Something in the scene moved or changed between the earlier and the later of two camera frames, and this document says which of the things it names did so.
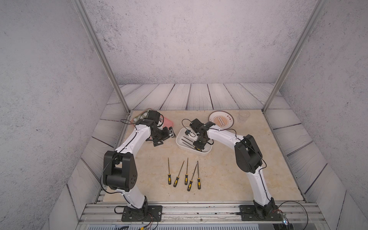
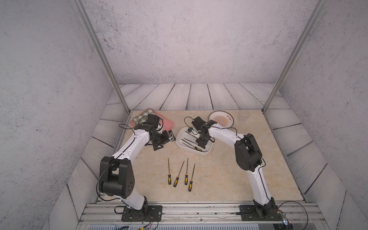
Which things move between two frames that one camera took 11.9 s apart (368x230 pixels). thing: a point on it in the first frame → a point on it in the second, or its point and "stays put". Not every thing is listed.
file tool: (191, 181) stays put
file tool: (186, 176) stays put
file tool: (188, 143) stays put
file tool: (199, 179) → (191, 134)
